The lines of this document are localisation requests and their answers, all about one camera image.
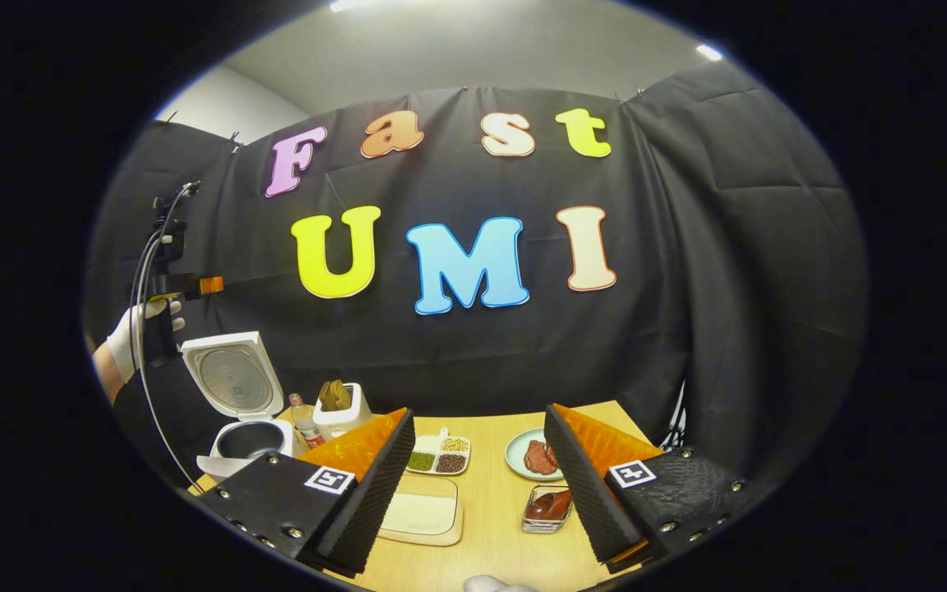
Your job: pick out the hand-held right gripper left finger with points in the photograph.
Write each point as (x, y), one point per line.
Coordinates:
(367, 501)

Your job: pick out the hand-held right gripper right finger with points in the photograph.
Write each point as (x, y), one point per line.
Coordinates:
(584, 493)

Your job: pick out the small ceiling light panel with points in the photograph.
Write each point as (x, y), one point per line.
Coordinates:
(709, 53)

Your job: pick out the white toaster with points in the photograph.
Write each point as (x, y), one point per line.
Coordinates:
(354, 419)

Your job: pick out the pale green plate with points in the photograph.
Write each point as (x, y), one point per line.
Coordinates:
(515, 456)

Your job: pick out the brown bread slice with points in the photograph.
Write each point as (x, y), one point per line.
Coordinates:
(343, 395)
(329, 397)

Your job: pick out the clear water bottle red label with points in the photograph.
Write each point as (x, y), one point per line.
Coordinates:
(307, 427)

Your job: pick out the dark wooden spoon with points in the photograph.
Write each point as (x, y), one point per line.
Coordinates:
(549, 506)

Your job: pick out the white rice cooker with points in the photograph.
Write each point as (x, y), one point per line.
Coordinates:
(231, 378)

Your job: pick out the large ceiling light panel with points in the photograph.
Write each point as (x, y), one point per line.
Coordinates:
(350, 5)

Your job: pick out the white divided dish of beans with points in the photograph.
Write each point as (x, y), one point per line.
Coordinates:
(439, 456)

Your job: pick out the red meat piece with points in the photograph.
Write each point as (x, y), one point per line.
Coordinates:
(554, 458)
(535, 458)

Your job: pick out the clear box of rice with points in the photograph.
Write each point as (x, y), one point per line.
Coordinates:
(420, 514)

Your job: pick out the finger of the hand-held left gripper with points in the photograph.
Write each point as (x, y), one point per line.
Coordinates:
(211, 285)

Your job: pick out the black backdrop cloth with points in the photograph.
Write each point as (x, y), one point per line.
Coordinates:
(482, 370)

